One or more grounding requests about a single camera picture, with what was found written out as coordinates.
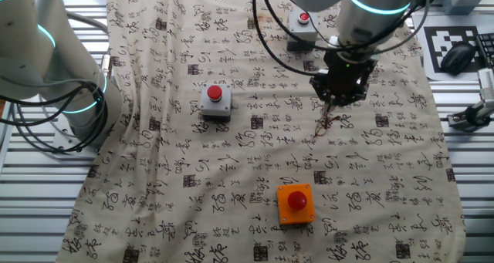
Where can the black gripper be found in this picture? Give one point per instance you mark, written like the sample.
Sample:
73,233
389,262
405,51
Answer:
345,72

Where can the red-framed glasses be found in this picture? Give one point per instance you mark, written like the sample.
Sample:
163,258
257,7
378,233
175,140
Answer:
326,122

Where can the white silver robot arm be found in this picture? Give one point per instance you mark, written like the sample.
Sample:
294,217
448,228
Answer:
370,16

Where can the grey box flat red button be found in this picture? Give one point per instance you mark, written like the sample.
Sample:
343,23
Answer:
299,33

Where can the black white marker sheet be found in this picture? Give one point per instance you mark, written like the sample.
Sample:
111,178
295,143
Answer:
434,43

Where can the black computer mouse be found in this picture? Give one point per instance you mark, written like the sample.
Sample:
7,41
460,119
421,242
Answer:
457,58

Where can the grey box domed red button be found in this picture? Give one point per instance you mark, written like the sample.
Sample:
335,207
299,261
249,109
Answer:
210,106

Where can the orange box red button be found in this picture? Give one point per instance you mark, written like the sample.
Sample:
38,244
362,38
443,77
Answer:
287,213

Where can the grey box green button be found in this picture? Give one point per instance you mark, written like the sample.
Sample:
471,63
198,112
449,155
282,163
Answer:
461,2

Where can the black keyboard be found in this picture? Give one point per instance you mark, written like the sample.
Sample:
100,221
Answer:
487,47

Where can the beige calligraphy print cloth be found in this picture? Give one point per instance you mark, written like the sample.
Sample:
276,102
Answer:
193,159

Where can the silver base connector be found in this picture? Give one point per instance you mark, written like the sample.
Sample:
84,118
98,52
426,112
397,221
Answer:
106,66

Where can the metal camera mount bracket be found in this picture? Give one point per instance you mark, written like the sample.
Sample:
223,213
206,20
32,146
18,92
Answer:
476,116

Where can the silver camera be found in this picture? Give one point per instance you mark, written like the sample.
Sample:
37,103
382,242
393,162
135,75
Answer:
487,83

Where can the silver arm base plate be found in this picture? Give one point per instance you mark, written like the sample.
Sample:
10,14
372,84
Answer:
62,139

